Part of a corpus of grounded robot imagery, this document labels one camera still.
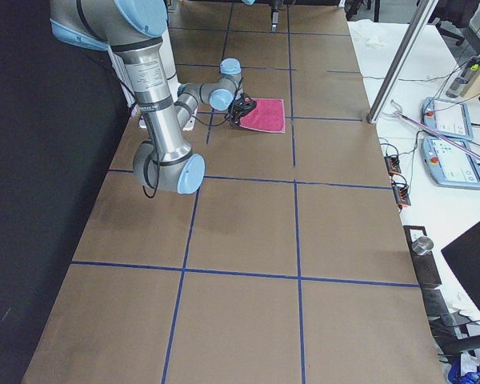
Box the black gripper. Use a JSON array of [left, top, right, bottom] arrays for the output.
[[226, 10, 279, 126]]

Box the pink square towel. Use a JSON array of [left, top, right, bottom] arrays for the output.
[[239, 98, 286, 134]]

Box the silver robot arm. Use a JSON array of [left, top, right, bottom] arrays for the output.
[[50, 1, 242, 194]]

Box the long grabber stick tool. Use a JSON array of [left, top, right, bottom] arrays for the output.
[[390, 99, 480, 169]]

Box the black office chair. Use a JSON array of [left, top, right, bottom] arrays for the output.
[[429, 0, 480, 42]]

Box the upper orange black connector block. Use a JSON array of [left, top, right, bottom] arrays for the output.
[[384, 154, 401, 176]]

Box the orange black connector block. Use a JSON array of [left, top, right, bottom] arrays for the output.
[[384, 154, 401, 176], [391, 182, 411, 209]]

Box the upper blue teach pendant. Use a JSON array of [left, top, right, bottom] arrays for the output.
[[422, 98, 474, 141]]

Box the blue teach pendant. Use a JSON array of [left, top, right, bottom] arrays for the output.
[[421, 136, 480, 190], [422, 98, 474, 141]]

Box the lower orange black connector block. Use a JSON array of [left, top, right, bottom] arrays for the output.
[[391, 182, 411, 209]]

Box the lower blue teach pendant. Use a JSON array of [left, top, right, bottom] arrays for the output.
[[421, 136, 480, 190]]

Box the silver metal cup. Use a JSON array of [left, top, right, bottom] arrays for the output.
[[411, 236, 434, 256]]

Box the black table clamp plate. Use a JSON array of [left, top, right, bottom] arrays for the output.
[[403, 225, 442, 289]]

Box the blue plastic bag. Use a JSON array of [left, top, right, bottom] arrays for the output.
[[447, 358, 480, 384]]

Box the aluminium frame post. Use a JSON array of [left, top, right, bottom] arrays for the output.
[[366, 0, 438, 124]]

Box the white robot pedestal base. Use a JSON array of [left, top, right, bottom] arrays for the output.
[[108, 21, 198, 152]]

